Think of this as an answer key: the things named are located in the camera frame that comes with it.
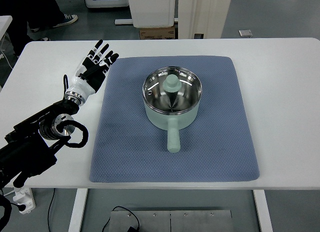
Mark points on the white power strip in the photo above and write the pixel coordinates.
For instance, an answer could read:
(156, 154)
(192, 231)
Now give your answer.
(24, 199)

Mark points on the white table leg right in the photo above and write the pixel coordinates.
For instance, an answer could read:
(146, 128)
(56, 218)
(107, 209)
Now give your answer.
(262, 210)

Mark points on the white cabinet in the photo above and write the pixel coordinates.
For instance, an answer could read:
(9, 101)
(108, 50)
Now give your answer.
(150, 14)

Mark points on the white table leg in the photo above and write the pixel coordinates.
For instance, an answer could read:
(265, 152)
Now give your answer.
(262, 210)
(78, 210)

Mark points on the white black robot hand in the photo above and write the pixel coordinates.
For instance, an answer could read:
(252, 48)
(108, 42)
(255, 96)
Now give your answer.
(90, 74)

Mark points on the metal floor plate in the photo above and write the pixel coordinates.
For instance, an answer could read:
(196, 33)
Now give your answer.
(171, 220)

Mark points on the grey floor plate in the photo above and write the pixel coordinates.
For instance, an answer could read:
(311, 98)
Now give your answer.
(245, 33)

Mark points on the cardboard box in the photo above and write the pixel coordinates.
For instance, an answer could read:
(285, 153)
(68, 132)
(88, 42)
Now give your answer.
(167, 33)

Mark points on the green pot with handle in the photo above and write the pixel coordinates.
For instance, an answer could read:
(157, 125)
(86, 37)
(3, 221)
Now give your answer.
(172, 124)

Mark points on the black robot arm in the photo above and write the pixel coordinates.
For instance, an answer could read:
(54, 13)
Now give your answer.
(33, 143)

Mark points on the blue quilted mat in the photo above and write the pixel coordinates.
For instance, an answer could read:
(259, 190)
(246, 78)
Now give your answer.
(216, 147)

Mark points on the glass lid green knob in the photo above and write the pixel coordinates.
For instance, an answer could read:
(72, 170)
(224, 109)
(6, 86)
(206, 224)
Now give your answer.
(172, 90)

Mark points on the white table leg left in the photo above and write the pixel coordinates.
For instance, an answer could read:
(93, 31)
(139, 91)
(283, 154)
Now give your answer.
(78, 210)

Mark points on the person in dark trousers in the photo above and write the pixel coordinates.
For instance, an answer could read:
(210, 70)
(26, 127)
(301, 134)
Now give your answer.
(34, 15)

